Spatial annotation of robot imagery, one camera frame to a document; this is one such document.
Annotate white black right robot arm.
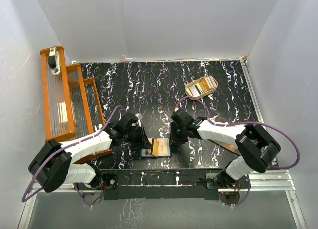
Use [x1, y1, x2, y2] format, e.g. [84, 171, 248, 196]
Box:
[170, 109, 281, 188]

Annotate white device on rack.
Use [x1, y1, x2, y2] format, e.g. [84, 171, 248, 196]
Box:
[48, 47, 61, 76]

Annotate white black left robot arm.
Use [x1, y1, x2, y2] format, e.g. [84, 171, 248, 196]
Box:
[28, 113, 152, 193]

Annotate blue credit card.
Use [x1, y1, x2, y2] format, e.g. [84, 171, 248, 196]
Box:
[140, 138, 172, 159]

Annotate white stack of cards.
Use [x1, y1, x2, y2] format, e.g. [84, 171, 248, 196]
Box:
[199, 77, 216, 92]

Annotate orange tiered acrylic rack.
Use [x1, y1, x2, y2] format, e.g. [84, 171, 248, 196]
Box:
[40, 45, 113, 164]

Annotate white magnetic stripe card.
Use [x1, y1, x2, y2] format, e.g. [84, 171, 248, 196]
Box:
[189, 85, 202, 97]

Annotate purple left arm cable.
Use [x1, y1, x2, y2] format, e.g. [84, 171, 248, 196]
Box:
[21, 105, 127, 210]

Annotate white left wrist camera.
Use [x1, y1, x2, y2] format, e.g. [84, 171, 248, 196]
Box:
[135, 113, 143, 126]

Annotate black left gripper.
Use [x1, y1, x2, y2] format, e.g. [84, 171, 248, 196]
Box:
[124, 124, 153, 150]

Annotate gold VIP card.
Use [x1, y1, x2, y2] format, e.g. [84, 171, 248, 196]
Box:
[158, 138, 170, 157]

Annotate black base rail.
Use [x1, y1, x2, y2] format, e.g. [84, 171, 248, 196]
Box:
[74, 168, 251, 201]

